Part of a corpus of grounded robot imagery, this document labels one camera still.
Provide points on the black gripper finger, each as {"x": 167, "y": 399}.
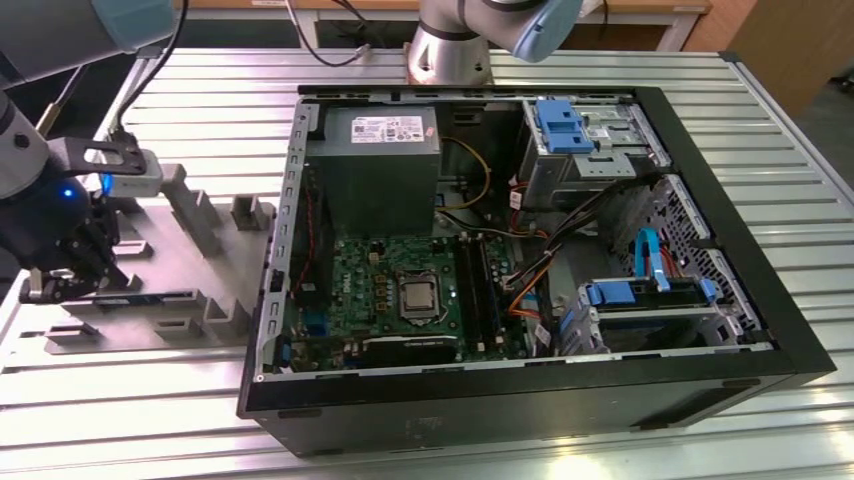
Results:
{"x": 56, "y": 290}
{"x": 100, "y": 260}

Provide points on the blue RAM stick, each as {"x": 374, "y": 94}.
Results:
{"x": 134, "y": 300}

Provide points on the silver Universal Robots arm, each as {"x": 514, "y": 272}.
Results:
{"x": 441, "y": 45}

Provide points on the black RAM slot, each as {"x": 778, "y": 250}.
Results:
{"x": 475, "y": 290}
{"x": 462, "y": 280}

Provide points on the grey parts rack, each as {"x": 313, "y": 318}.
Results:
{"x": 174, "y": 270}

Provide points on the green motherboard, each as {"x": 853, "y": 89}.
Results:
{"x": 361, "y": 255}

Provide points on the grey power supply unit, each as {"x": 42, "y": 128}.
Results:
{"x": 374, "y": 190}

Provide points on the silver CPU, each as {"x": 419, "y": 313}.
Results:
{"x": 417, "y": 296}

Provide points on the black graphics card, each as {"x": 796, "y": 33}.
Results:
{"x": 407, "y": 350}

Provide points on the black open PC case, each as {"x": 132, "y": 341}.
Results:
{"x": 534, "y": 400}

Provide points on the blue drive bay latch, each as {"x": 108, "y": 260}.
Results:
{"x": 561, "y": 130}

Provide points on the silver drive cage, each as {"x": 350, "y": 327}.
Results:
{"x": 601, "y": 167}

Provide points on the hard disk in blue carrier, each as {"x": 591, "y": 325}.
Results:
{"x": 614, "y": 292}

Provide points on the silver disk bay cage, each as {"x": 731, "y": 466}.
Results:
{"x": 667, "y": 312}

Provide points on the brown wooden cabinet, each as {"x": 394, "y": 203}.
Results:
{"x": 788, "y": 50}

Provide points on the black camera bracket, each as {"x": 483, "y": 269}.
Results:
{"x": 74, "y": 150}

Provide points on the silver wrist camera blue light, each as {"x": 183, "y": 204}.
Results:
{"x": 136, "y": 182}

